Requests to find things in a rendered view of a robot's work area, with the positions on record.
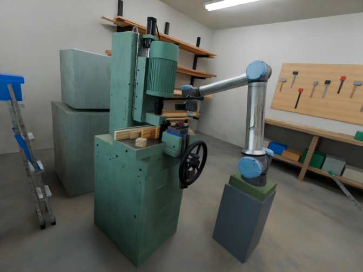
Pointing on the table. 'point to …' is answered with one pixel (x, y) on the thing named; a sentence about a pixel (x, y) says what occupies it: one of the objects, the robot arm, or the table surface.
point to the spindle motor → (162, 69)
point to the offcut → (141, 142)
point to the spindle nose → (159, 105)
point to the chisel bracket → (151, 118)
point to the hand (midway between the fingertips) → (188, 106)
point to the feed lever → (186, 98)
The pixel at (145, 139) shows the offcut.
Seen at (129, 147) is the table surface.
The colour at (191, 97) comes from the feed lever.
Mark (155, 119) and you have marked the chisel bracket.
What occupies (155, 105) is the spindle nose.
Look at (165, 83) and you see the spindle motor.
